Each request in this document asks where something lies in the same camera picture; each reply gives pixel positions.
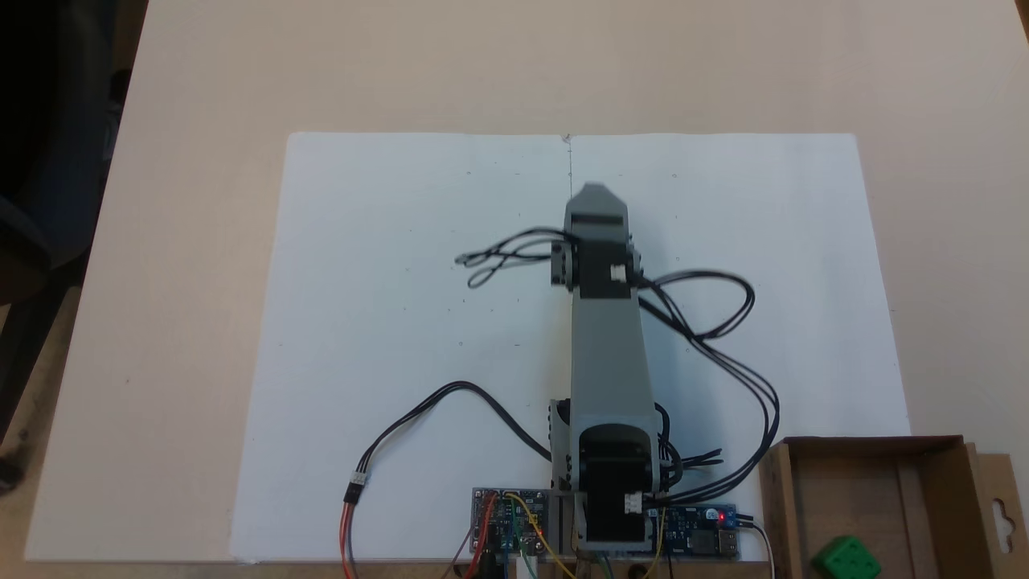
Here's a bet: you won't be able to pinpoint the grey ridged fixed gripper finger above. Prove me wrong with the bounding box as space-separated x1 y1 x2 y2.
564 183 629 216

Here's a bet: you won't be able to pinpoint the green dice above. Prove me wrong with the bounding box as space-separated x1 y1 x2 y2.
810 536 883 579

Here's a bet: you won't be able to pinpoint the white paper sheet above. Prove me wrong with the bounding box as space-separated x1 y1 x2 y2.
229 133 573 564
568 133 913 564

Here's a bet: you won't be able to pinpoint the blue circuit board red LED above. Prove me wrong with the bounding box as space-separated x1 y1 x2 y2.
657 504 743 561

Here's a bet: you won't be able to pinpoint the brown cardboard box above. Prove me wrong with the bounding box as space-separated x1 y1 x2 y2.
757 435 1029 579

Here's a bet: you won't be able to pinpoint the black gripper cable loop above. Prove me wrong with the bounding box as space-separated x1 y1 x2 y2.
454 228 576 290

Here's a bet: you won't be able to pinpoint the black cable with orange wires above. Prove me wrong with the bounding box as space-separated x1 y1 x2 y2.
340 380 555 579

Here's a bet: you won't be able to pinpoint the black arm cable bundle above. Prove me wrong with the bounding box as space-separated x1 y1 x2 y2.
633 269 781 515

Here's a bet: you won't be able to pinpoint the yellow jumper wire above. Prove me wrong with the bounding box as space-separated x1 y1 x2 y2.
505 492 576 579

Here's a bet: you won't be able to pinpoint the circuit board with coloured wires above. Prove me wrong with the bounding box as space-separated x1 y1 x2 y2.
471 487 557 558

